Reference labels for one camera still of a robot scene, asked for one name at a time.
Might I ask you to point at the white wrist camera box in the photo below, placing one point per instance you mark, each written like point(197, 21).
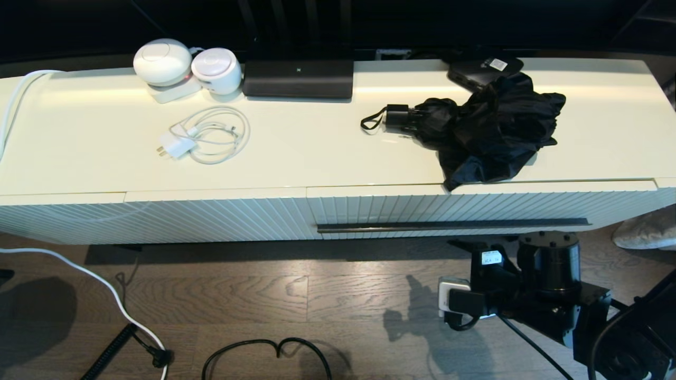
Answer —
point(446, 295)

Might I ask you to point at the white ribbed cabinet front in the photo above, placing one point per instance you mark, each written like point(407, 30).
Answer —
point(222, 219)
point(58, 219)

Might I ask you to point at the black folding umbrella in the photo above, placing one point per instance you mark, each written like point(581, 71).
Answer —
point(486, 132)

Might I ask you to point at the white ribbed TV cabinet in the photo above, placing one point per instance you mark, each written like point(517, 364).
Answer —
point(343, 148)

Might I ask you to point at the black set-top box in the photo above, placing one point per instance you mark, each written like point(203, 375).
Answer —
point(475, 70)

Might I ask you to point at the white ribbed drawer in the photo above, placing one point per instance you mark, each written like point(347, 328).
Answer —
point(475, 208)

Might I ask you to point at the black router box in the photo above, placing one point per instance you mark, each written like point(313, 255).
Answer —
point(298, 79)

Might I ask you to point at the white wall socket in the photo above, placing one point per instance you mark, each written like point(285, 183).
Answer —
point(392, 54)

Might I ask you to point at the white charger plug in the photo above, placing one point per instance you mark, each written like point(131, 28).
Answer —
point(177, 144)

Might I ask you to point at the grey fabric cushion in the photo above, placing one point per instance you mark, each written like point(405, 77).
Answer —
point(647, 232)

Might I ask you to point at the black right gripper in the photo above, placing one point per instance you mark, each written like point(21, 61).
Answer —
point(501, 279)

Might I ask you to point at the large white round device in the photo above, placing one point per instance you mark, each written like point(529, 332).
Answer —
point(161, 61)

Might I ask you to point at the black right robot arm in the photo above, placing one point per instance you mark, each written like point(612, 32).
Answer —
point(549, 264)

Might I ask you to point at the small white round device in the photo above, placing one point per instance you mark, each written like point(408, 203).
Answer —
point(215, 67)

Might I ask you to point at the white flat device base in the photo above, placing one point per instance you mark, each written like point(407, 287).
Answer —
point(174, 93)

